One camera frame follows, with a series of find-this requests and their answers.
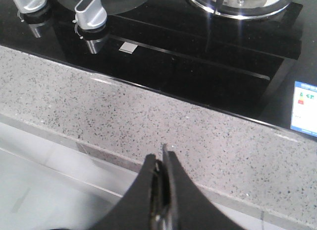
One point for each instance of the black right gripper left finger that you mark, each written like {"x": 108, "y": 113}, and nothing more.
{"x": 133, "y": 210}

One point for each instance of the black glass cooktop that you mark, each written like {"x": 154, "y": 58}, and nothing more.
{"x": 242, "y": 67}

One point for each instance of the silver stove knob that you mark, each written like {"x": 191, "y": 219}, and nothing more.
{"x": 90, "y": 15}
{"x": 29, "y": 6}

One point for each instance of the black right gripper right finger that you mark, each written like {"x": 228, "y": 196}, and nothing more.
{"x": 188, "y": 208}

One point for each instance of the blue energy label sticker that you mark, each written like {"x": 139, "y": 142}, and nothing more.
{"x": 304, "y": 109}

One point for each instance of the grey cabinet front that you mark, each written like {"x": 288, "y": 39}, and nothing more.
{"x": 48, "y": 186}

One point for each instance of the silver right stove knob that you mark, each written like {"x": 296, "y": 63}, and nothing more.
{"x": 90, "y": 15}

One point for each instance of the small silver cooktop badge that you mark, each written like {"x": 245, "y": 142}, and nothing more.
{"x": 128, "y": 47}

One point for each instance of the silver left stove knob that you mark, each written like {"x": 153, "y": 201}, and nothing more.
{"x": 29, "y": 6}

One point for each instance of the black right gas burner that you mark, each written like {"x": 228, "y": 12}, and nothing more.
{"x": 237, "y": 3}

